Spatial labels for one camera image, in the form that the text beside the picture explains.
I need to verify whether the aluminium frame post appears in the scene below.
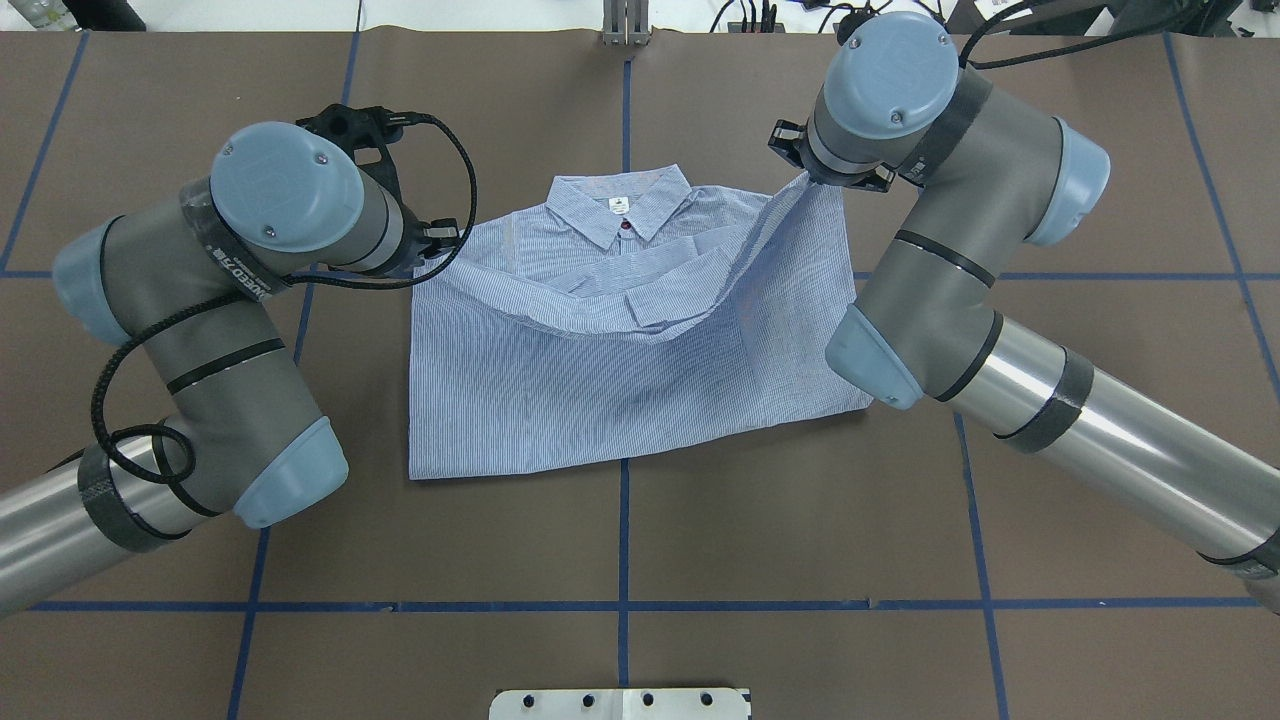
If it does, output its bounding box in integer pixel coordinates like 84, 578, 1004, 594
602, 0, 652, 47

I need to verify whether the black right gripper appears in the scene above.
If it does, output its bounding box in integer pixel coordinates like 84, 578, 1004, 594
768, 120, 896, 193

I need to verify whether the light blue striped shirt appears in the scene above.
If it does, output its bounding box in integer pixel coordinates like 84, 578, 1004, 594
407, 165, 870, 480

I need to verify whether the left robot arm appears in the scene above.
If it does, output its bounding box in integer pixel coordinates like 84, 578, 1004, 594
3, 104, 474, 616

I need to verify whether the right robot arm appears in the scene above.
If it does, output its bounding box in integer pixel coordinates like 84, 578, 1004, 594
769, 12, 1279, 612

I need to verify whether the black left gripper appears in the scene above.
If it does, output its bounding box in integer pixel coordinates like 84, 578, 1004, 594
404, 218, 463, 275

